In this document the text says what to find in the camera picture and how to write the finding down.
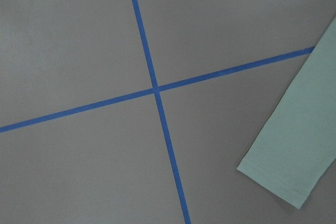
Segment sage green long-sleeve shirt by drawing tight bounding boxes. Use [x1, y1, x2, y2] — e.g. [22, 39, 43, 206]
[237, 23, 335, 208]

